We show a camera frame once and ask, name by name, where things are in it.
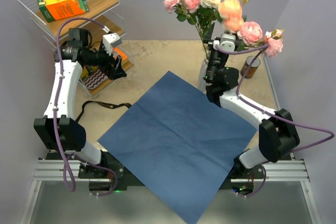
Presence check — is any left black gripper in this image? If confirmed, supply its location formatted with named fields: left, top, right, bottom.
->
left=85, top=41, right=127, bottom=79

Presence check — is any black ribbon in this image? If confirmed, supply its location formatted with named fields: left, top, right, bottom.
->
left=75, top=100, right=132, bottom=122

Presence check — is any large pink rose stem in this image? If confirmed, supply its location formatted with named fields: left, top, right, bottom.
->
left=237, top=22, right=284, bottom=58

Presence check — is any twin pink rose stem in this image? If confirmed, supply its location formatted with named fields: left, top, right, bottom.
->
left=218, top=0, right=249, bottom=33

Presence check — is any small pink rose stem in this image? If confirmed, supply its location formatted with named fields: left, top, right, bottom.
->
left=163, top=0, right=208, bottom=56

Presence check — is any blue wrapping paper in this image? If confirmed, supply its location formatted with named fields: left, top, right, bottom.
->
left=99, top=72, right=256, bottom=223

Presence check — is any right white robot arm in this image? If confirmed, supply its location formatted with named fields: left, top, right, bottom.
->
left=204, top=34, right=300, bottom=178

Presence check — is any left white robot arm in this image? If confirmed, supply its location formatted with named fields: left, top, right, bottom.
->
left=34, top=28, right=127, bottom=178

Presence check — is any white ribbed vase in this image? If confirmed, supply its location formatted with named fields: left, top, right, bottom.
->
left=197, top=58, right=208, bottom=93

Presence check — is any small orange box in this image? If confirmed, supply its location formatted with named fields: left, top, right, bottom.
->
left=113, top=47, right=128, bottom=65

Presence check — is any zigzag patterned cloth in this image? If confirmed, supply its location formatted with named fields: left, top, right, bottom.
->
left=83, top=69, right=108, bottom=90

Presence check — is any tin can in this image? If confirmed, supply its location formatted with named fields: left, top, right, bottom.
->
left=240, top=56, right=261, bottom=79

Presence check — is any orange green box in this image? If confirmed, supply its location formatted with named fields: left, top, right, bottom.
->
left=36, top=0, right=90, bottom=23

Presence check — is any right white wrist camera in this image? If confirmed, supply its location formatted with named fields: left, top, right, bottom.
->
left=213, top=33, right=236, bottom=52

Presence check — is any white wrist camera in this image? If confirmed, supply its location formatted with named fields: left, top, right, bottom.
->
left=213, top=33, right=236, bottom=52
left=102, top=33, right=122, bottom=56

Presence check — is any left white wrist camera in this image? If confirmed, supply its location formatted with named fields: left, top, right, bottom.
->
left=102, top=33, right=122, bottom=56

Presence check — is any white wire wooden shelf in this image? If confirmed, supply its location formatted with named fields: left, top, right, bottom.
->
left=16, top=0, right=135, bottom=99

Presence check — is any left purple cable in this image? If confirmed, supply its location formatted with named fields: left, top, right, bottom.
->
left=55, top=17, right=119, bottom=197

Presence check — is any purple cable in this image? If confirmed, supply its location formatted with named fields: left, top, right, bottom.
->
left=55, top=17, right=119, bottom=197
left=215, top=43, right=335, bottom=198

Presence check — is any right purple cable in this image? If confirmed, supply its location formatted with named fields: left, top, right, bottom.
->
left=215, top=43, right=335, bottom=198

